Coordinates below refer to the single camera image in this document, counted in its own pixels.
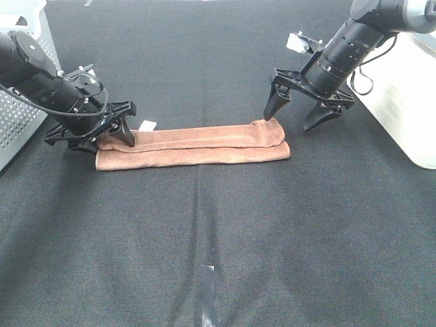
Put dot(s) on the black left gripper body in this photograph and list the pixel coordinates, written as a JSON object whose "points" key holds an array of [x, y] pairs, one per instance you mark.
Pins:
{"points": [[83, 127]]}

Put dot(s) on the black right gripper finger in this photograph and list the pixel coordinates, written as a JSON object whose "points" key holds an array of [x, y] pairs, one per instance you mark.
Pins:
{"points": [[278, 98], [321, 113]]}

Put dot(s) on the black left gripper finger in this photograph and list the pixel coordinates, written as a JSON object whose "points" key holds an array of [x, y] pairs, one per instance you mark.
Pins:
{"points": [[120, 130], [82, 145]]}

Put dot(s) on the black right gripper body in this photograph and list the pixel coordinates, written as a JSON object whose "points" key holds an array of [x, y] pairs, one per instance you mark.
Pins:
{"points": [[297, 82]]}

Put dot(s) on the brown towel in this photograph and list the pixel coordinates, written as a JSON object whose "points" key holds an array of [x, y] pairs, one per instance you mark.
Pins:
{"points": [[258, 141]]}

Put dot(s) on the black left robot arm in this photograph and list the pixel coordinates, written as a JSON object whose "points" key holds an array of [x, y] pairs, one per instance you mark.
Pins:
{"points": [[77, 101]]}

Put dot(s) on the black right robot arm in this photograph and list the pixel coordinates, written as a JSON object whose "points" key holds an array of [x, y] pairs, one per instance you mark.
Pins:
{"points": [[369, 25]]}

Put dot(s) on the white plastic bin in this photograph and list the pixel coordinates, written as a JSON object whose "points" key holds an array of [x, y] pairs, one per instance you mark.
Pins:
{"points": [[397, 86]]}

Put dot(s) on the grey perforated laundry basket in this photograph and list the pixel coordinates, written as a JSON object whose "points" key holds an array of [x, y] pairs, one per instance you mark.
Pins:
{"points": [[18, 120]]}

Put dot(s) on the grey tape strip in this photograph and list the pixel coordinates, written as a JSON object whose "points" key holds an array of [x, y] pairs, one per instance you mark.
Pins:
{"points": [[209, 313]]}

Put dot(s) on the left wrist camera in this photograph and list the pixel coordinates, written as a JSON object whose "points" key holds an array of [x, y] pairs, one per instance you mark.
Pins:
{"points": [[85, 79]]}

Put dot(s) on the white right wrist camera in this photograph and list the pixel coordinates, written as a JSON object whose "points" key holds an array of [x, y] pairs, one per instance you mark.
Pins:
{"points": [[302, 44]]}

